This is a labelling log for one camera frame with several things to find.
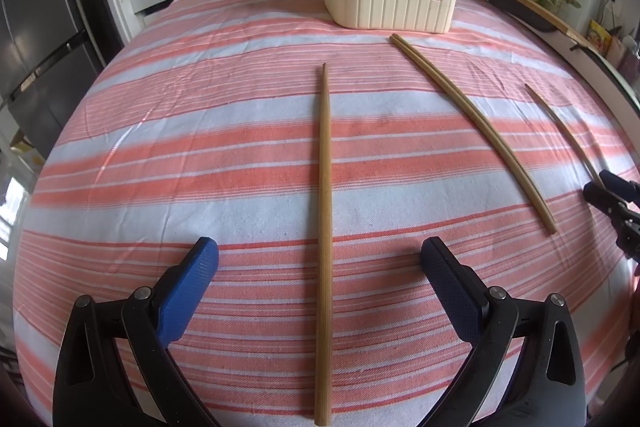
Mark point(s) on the wooden chopstick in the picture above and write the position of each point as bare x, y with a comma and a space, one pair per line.
479, 113
325, 207
474, 117
562, 123

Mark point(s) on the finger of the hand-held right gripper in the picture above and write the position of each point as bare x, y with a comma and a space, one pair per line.
620, 188
600, 197

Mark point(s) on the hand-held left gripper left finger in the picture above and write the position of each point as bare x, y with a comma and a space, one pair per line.
187, 287

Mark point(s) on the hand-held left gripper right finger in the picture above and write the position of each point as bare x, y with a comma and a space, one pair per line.
450, 282

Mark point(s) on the dark grey refrigerator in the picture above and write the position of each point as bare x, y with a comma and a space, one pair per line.
40, 7

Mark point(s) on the pink white striped cloth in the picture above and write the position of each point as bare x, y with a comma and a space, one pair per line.
200, 132

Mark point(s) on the yellow snack packet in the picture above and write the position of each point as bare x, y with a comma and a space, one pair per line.
599, 38

